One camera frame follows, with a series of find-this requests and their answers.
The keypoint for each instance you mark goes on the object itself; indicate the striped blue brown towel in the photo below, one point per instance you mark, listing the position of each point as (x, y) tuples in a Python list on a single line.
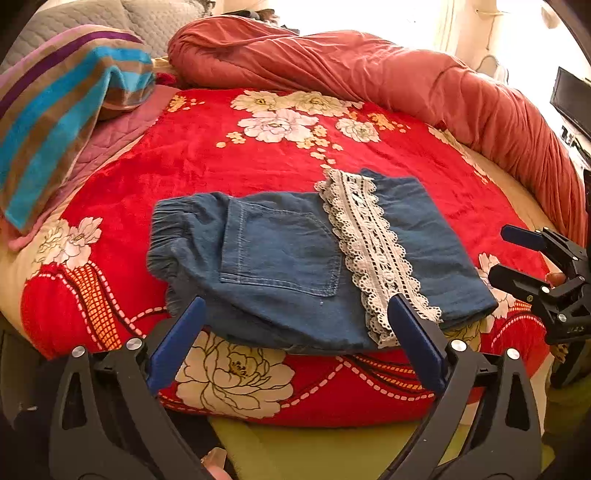
[(51, 101)]

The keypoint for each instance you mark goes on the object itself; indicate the rust red rolled comforter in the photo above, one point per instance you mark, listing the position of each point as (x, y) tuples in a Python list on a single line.
[(489, 117)]

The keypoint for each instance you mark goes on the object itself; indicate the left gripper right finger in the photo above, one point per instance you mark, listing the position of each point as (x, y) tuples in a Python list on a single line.
[(484, 423)]

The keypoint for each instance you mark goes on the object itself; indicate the red floral blanket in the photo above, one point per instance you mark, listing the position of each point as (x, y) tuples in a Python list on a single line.
[(83, 280)]

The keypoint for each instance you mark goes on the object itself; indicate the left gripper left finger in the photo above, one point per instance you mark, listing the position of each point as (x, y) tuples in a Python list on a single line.
[(107, 422)]

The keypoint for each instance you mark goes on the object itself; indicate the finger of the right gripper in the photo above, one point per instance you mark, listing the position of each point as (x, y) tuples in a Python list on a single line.
[(531, 240), (520, 285)]

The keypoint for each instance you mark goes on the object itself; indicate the grey quilted pillow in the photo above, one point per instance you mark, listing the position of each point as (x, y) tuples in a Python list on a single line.
[(154, 22)]

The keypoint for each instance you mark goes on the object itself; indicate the person's right hand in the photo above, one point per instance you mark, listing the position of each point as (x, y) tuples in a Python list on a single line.
[(555, 279)]

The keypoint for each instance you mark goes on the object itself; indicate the black monitor screen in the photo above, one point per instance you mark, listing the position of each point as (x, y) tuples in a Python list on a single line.
[(571, 97)]

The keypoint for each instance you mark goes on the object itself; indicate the pink quilted cover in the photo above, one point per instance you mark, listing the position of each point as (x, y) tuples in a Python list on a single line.
[(108, 138)]

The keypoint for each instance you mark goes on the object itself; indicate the blue denim pants lace hem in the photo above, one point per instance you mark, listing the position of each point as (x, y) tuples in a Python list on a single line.
[(313, 273)]

